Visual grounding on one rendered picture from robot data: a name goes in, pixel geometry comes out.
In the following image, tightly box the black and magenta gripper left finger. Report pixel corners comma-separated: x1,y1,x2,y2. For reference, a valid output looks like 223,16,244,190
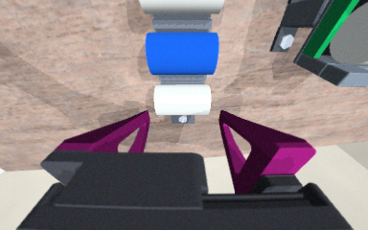
54,110,150,152

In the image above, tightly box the white cylinder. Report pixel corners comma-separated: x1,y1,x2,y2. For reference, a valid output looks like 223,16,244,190
139,0,224,14
154,84,211,115
330,2,368,66

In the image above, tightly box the blue cylinder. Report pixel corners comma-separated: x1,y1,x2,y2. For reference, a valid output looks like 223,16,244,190
146,33,219,75

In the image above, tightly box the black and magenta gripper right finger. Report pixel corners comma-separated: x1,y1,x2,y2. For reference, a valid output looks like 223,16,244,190
218,110,316,193

